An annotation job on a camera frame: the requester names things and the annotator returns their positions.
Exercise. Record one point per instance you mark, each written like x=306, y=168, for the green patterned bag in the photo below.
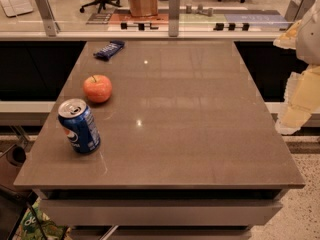
x=36, y=225

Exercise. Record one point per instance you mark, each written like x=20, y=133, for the metal glass post right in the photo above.
x=295, y=11

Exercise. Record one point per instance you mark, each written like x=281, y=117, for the blue pepsi can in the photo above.
x=78, y=123

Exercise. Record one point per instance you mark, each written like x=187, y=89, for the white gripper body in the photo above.
x=310, y=37

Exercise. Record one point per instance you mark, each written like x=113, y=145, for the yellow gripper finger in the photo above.
x=287, y=40
x=301, y=99

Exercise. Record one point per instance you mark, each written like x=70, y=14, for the metal glass post left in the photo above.
x=50, y=25

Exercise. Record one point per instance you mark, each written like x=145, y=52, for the red orange apple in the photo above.
x=97, y=88

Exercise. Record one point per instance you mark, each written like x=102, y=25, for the metal glass post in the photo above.
x=50, y=25
x=295, y=11
x=173, y=23

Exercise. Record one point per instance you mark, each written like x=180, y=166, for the black office chair left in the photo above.
x=101, y=4

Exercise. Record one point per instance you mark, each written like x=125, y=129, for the metal glass post middle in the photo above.
x=173, y=23

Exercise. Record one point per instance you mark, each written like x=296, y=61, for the blue snack bar wrapper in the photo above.
x=109, y=50

